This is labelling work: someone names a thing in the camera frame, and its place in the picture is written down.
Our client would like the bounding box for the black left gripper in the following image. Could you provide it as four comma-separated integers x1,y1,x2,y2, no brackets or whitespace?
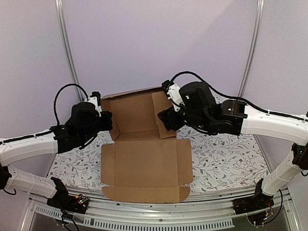
81,111,113,144

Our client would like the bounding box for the brown cardboard box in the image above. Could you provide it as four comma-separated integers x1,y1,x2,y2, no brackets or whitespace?
101,88,193,204

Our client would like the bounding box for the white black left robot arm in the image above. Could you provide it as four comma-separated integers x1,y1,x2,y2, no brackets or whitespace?
0,101,113,209

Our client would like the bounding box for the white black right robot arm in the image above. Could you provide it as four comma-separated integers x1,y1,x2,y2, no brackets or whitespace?
158,80,308,210

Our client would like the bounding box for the floral patterned table mat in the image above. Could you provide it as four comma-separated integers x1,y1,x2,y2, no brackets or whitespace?
49,128,268,192

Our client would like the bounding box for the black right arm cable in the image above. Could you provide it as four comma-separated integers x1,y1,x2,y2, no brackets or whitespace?
169,71,308,120

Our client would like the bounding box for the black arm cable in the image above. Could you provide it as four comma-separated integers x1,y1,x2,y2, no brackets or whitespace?
169,71,308,120
53,83,89,126

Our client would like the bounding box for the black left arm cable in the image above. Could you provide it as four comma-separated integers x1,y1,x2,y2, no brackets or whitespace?
53,83,89,126

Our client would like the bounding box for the aluminium front rail base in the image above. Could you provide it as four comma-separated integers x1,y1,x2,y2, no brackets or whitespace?
20,186,300,231

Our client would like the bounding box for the aluminium left frame post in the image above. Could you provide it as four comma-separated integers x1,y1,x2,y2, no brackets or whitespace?
54,0,84,102

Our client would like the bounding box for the aluminium frame post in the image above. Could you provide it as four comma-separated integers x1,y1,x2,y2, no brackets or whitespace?
237,0,265,97
54,0,84,102

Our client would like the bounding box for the aluminium right frame post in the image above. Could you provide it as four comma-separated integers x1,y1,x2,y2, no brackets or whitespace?
237,0,265,97

